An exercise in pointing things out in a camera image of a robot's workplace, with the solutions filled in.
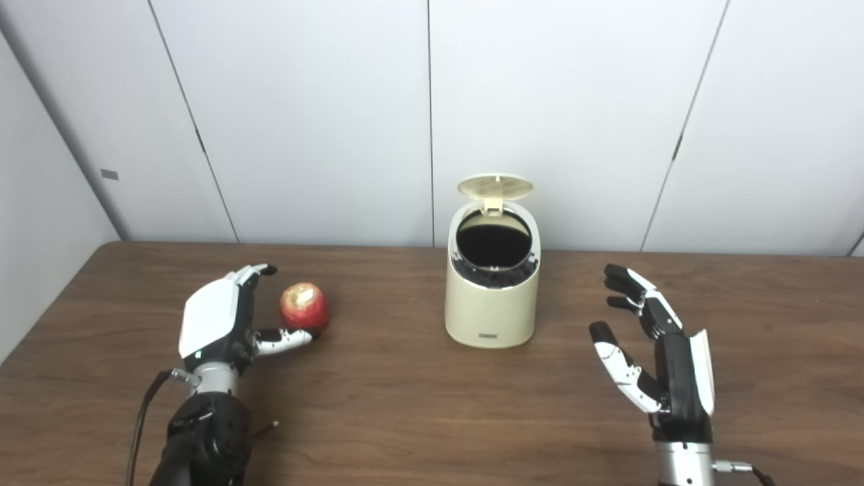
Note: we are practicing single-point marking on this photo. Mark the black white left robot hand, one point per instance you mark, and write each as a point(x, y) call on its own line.
point(209, 317)

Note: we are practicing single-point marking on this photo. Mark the cream round bin lid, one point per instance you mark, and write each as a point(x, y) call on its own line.
point(495, 185)

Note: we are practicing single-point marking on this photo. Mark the cream-colored round bin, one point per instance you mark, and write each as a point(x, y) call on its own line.
point(491, 310)

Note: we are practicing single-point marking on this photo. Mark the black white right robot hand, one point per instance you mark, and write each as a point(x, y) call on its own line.
point(678, 385)

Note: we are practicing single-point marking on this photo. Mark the red apple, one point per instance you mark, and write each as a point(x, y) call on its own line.
point(304, 307)

